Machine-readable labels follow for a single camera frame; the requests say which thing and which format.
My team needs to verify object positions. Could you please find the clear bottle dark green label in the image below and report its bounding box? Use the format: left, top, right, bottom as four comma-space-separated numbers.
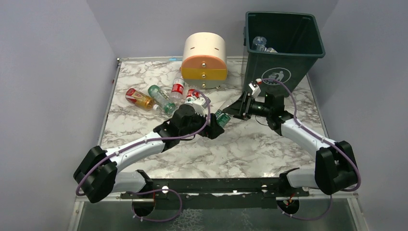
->
215, 99, 234, 128

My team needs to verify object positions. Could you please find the crushed clear bottle pink label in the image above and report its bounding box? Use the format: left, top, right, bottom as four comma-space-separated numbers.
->
251, 36, 267, 52

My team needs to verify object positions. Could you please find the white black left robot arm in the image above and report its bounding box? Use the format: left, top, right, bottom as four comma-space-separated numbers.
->
73, 104, 224, 203

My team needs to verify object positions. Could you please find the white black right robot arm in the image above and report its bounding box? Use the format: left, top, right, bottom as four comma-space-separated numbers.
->
222, 92, 359, 195

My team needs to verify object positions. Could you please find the dark green plastic bin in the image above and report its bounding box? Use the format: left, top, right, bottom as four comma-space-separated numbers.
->
242, 11, 325, 97

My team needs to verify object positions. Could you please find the clear bottle red label right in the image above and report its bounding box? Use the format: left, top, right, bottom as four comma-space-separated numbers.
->
185, 87, 200, 104

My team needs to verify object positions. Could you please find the clear bottle red label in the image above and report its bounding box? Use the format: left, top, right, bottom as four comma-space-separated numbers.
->
170, 77, 185, 100
185, 87, 200, 104

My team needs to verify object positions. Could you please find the clear bottle red label left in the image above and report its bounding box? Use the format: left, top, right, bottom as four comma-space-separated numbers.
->
170, 77, 185, 100

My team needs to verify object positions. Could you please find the cream orange yellow drawer unit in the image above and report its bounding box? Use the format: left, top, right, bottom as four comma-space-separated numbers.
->
180, 32, 228, 89

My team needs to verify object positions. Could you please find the green tinted water bottle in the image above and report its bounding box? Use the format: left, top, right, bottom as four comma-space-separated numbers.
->
148, 85, 177, 116

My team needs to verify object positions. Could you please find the red label amber tea bottle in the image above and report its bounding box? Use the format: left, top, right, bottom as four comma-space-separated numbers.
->
125, 88, 160, 111

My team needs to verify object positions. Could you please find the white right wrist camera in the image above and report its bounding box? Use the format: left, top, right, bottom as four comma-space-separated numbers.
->
248, 78, 262, 98

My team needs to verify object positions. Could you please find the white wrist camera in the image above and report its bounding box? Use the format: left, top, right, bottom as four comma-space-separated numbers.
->
192, 97, 208, 117
248, 78, 262, 98

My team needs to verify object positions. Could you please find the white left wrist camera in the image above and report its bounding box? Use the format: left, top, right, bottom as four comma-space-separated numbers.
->
192, 97, 208, 117

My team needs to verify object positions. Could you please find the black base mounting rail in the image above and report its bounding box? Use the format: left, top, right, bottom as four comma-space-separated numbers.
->
120, 178, 309, 211

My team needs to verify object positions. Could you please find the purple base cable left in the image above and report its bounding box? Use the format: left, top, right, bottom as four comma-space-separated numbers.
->
131, 189, 183, 223

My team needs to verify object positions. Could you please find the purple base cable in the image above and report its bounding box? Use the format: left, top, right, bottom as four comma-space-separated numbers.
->
131, 189, 183, 223
276, 195, 333, 222

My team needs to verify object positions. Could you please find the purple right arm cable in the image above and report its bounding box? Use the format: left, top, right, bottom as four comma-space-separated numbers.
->
259, 78, 362, 193

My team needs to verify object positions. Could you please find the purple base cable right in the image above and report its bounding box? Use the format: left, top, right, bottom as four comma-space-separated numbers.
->
276, 195, 333, 222

